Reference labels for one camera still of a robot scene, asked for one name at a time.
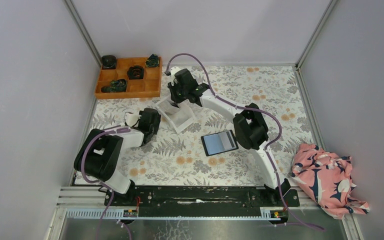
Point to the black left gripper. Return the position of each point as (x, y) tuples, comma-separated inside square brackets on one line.
[(156, 126)]

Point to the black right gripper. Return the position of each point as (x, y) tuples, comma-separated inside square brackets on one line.
[(171, 87)]

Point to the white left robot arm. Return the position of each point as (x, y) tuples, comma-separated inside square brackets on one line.
[(98, 157)]

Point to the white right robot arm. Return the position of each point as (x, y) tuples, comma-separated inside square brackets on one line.
[(250, 127)]

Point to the white plastic card box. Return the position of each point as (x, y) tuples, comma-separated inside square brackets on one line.
[(179, 115)]

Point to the orange compartment tray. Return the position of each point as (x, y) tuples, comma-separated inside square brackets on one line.
[(127, 78)]

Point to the dark green rolled item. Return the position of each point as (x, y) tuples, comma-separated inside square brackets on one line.
[(115, 86), (153, 61)]

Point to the dark green rolled item front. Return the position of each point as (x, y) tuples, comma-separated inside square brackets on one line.
[(115, 86)]

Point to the black red rolled item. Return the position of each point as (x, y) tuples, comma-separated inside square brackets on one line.
[(135, 72)]

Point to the dark rolled item outside tray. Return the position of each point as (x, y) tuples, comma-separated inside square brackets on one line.
[(108, 62)]

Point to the pink patterned cloth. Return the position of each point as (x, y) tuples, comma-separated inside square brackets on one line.
[(326, 178)]

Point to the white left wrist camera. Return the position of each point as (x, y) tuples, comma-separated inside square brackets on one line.
[(131, 119)]

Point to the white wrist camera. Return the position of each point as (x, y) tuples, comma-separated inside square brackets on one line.
[(172, 71), (131, 119)]

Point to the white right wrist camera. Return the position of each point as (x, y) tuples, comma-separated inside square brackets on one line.
[(172, 71)]

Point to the black metal base rail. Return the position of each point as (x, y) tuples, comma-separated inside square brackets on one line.
[(218, 199)]

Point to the slotted white cable duct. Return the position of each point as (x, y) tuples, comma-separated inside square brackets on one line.
[(143, 214)]

